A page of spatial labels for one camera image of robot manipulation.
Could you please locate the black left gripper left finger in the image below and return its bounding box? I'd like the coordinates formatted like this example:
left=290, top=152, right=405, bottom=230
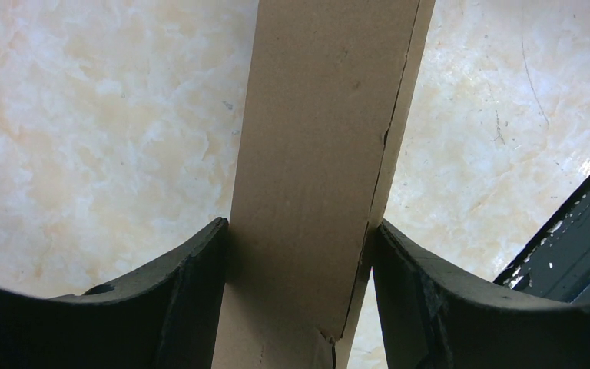
left=0, top=218, right=228, bottom=368

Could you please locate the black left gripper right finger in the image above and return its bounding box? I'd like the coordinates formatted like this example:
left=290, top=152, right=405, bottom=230
left=373, top=222, right=590, bottom=368

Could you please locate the brown cardboard box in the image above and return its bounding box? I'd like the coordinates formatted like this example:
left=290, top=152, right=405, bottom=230
left=213, top=0, right=434, bottom=368

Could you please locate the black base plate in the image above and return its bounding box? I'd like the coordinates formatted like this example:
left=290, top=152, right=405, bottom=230
left=494, top=175, right=590, bottom=303

